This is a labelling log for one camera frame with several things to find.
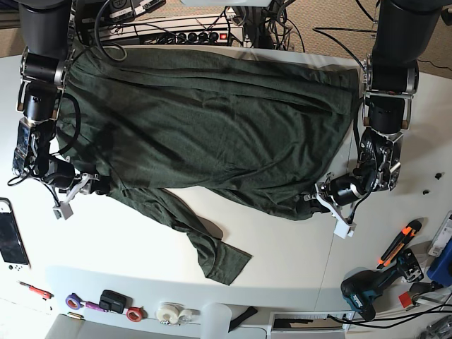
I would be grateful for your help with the teal black power drill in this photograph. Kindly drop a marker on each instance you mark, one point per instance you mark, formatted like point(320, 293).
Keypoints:
point(361, 289)

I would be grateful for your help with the black action camera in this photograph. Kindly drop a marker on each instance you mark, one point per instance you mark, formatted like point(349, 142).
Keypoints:
point(114, 302)

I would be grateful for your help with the red square tag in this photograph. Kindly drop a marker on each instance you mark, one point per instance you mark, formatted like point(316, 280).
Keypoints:
point(407, 300)

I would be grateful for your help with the small black screw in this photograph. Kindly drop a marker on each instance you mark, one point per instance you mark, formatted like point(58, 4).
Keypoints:
point(438, 175)

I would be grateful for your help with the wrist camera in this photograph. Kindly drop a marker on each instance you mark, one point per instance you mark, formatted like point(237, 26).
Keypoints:
point(343, 229)
point(62, 211)

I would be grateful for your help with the red screwdriver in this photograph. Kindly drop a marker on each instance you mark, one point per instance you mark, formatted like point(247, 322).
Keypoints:
point(45, 295)

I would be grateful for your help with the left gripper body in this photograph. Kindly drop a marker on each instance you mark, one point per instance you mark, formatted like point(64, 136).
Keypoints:
point(337, 192)

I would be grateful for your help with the red tape roll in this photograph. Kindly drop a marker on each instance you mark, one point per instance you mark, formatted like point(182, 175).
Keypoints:
point(135, 314)

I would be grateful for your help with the black power strip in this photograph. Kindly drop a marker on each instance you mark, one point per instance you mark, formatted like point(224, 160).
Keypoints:
point(222, 38)

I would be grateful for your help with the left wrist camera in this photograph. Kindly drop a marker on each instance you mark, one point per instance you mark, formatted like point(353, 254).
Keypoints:
point(343, 229)

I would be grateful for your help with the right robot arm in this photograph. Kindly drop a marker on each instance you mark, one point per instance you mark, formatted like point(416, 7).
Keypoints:
point(49, 28)

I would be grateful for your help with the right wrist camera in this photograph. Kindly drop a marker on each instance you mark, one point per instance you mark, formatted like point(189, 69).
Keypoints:
point(62, 211)

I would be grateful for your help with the blue box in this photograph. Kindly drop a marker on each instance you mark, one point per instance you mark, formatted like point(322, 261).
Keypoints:
point(439, 270)

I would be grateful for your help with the orange black utility knife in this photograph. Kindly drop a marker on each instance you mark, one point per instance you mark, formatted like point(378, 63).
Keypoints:
point(403, 238)

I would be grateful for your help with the white handheld game console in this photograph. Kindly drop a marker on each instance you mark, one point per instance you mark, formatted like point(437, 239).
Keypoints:
point(13, 250)

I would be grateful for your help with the white tape dispenser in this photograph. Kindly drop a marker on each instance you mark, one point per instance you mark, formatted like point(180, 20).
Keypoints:
point(171, 314)

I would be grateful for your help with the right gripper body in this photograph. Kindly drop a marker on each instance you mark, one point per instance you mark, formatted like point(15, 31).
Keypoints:
point(61, 175)

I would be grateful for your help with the purple tape roll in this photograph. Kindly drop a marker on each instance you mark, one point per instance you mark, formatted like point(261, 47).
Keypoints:
point(74, 302)

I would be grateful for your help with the dark green t-shirt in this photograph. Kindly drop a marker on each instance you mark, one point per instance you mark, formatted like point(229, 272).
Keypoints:
point(258, 133)

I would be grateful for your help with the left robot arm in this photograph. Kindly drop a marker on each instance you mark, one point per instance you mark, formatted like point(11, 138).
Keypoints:
point(391, 74)

